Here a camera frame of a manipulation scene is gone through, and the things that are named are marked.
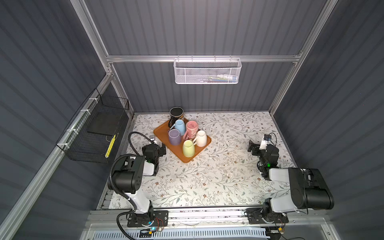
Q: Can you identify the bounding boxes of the light blue mug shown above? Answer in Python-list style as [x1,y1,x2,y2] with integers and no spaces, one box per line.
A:
[170,119,186,136]

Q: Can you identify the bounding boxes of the black skull pattern mug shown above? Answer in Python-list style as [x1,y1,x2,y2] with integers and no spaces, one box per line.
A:
[168,107,184,128]

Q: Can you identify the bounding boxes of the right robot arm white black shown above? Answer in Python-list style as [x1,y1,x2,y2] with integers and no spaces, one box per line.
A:
[246,140,335,224]

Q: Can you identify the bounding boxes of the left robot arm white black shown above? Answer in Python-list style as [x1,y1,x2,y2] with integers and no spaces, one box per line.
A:
[108,144,166,226]

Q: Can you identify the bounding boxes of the purple mug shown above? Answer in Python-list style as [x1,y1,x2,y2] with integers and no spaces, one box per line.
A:
[168,129,182,146]

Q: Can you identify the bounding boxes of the light green mug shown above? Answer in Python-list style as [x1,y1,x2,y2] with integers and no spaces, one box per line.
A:
[183,140,195,158]

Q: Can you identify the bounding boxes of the pink ghost mug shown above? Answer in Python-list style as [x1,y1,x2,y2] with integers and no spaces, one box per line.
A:
[183,121,199,141]

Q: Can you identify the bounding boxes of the white cream mug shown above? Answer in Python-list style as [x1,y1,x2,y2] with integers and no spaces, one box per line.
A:
[193,130,208,147]

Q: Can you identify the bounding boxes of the pens in white basket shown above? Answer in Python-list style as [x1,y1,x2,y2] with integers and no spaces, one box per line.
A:
[200,75,238,84]

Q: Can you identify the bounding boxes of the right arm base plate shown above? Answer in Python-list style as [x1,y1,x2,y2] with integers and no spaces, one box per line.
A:
[244,208,289,225]

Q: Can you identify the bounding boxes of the black wire basket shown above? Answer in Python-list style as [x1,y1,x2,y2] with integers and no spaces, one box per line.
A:
[57,90,130,164]

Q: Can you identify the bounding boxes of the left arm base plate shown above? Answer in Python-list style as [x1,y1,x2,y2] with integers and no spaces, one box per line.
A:
[127,211,169,228]

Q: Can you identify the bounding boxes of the white perforated cable duct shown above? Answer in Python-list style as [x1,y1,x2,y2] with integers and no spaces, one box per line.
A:
[91,227,271,240]

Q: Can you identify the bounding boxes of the white wire mesh basket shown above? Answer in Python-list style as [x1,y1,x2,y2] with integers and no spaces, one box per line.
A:
[173,57,242,85]

